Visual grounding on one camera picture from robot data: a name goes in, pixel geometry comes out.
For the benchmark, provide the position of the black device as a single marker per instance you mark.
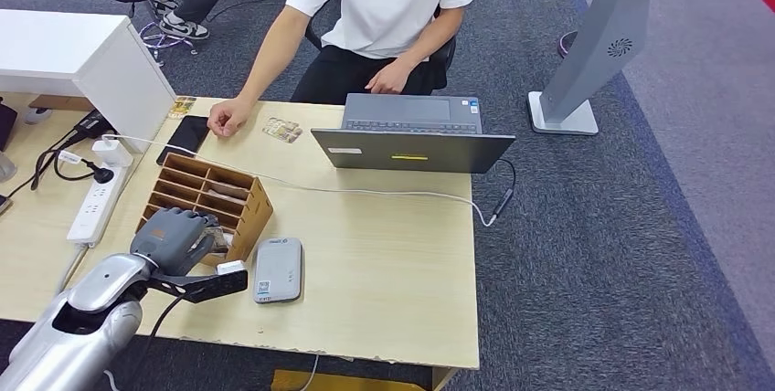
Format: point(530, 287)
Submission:
point(6, 127)

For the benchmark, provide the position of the small white device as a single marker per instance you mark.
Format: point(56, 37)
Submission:
point(37, 116)

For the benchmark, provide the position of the yellow patterned card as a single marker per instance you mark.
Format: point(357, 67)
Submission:
point(181, 107)

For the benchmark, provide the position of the clear glass cup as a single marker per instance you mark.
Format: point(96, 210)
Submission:
point(5, 169)

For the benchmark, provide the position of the white cabinet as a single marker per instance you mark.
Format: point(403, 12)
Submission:
point(91, 61)

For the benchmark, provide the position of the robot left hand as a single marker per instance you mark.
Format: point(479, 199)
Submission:
point(169, 240)

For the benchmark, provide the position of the black smartphone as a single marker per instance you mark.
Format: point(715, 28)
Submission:
point(184, 134)

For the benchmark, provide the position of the brown card in slot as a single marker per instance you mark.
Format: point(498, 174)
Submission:
point(229, 190)

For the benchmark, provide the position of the white power strip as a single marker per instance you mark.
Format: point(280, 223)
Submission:
point(97, 205)

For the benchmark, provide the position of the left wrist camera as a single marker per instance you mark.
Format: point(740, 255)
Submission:
point(209, 285)

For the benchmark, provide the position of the black power brick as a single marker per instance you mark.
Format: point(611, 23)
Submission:
point(92, 125)

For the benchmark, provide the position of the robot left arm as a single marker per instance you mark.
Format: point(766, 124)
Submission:
point(79, 328)

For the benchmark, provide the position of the patterned room key card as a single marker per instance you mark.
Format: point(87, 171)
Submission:
point(219, 242)

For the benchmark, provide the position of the dark phone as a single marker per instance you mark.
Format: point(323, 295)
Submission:
point(3, 203)

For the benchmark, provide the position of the person's right forearm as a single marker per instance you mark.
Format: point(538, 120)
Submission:
point(269, 58)

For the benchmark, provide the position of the wooden block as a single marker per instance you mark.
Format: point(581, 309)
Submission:
point(60, 102)

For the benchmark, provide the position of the person's right hand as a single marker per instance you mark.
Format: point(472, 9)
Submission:
point(230, 117)

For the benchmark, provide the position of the person's left forearm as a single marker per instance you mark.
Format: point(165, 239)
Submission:
point(433, 40)

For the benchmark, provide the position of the person's left hand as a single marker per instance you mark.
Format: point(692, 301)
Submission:
point(390, 76)

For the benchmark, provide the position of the wooden card organizer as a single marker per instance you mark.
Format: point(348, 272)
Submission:
point(254, 219)

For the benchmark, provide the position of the grey laptop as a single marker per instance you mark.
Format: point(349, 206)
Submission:
point(411, 155)

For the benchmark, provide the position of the dark round floor object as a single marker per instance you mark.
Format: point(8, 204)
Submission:
point(565, 44)

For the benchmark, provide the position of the grey card reader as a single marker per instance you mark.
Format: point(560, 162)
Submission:
point(277, 270)

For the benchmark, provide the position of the white charger adapter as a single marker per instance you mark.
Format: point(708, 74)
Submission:
point(112, 153)

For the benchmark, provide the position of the grey kiosk stand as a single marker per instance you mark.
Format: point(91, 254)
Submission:
point(605, 31)

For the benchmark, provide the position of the black white sneaker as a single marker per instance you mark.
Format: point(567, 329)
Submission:
point(183, 27)
point(164, 4)

